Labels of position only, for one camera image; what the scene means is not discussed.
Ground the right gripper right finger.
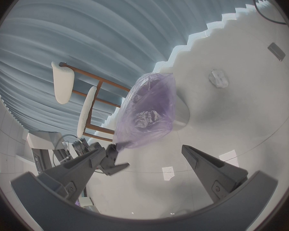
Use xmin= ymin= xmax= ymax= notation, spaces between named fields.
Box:
xmin=181 ymin=145 xmax=249 ymax=204

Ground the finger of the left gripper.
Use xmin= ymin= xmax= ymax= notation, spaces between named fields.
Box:
xmin=110 ymin=163 xmax=130 ymax=176
xmin=116 ymin=141 xmax=133 ymax=151

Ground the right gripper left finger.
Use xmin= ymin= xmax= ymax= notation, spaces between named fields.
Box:
xmin=40 ymin=148 xmax=106 ymax=203

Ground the purple plastic bag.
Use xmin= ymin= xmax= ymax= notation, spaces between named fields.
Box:
xmin=113 ymin=72 xmax=176 ymax=152

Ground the white trash bin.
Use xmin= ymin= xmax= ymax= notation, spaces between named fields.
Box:
xmin=172 ymin=90 xmax=191 ymax=130

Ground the white cushioned wooden chair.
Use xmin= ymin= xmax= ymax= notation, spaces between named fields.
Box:
xmin=51 ymin=61 xmax=133 ymax=142

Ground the crumpled white paper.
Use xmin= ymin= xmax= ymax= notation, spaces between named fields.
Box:
xmin=208 ymin=69 xmax=229 ymax=88

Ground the pale blue curtain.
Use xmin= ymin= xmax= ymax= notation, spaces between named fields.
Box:
xmin=0 ymin=0 xmax=271 ymax=141

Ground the black cable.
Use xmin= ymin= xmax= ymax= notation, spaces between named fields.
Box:
xmin=252 ymin=0 xmax=286 ymax=25

